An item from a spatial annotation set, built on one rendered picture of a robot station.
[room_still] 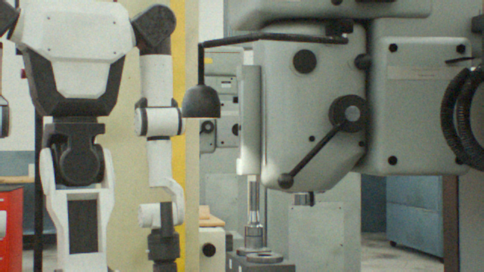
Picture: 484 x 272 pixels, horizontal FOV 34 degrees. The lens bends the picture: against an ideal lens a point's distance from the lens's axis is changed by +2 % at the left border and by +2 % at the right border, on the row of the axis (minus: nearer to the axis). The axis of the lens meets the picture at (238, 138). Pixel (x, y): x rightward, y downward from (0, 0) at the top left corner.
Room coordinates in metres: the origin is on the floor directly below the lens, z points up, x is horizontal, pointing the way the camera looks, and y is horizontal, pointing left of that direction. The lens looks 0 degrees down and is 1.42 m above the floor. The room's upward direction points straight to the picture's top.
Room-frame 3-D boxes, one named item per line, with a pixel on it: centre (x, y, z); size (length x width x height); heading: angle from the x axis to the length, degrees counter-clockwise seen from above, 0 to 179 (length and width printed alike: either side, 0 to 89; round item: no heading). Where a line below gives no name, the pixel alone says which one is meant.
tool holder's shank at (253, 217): (1.95, -0.04, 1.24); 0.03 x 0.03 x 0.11
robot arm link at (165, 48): (2.17, 0.24, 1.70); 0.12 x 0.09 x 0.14; 22
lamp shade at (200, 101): (1.40, 0.07, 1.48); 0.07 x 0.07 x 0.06
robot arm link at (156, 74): (2.14, 0.23, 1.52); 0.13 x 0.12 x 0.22; 109
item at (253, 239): (1.95, -0.04, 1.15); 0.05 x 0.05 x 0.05
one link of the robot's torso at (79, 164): (2.14, 0.46, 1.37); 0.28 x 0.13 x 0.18; 22
